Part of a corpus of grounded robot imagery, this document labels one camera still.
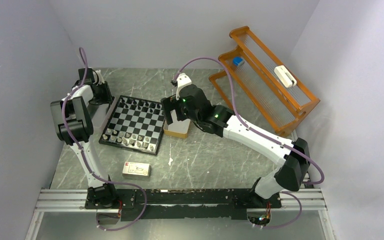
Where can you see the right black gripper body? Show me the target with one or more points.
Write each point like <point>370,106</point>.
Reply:
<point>181,112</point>

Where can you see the white plastic device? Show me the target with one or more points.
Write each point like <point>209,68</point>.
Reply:
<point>284,76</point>

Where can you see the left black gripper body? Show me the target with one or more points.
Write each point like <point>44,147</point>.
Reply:
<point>105,95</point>

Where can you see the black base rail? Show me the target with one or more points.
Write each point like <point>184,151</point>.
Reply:
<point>180,203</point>

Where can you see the small printed card box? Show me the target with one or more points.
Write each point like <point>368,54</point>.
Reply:
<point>136,169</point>

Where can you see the black white chess board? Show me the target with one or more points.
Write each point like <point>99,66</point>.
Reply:
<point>134,124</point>

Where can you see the blue small block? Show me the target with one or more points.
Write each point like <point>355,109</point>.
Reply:
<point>238,61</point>

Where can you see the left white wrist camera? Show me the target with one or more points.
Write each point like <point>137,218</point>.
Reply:
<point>99,79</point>

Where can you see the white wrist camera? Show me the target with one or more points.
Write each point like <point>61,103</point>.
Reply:
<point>99,79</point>
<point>181,81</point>

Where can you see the silver metal tin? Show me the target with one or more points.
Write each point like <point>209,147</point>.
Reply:
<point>101,114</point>

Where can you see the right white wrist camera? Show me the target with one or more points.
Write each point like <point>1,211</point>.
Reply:
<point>181,81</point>

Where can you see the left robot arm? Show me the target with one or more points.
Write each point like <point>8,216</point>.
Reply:
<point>74,126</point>

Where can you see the orange wooden rack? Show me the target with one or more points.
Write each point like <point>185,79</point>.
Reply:
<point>283,108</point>

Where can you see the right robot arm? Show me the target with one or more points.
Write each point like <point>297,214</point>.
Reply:
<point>289,156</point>

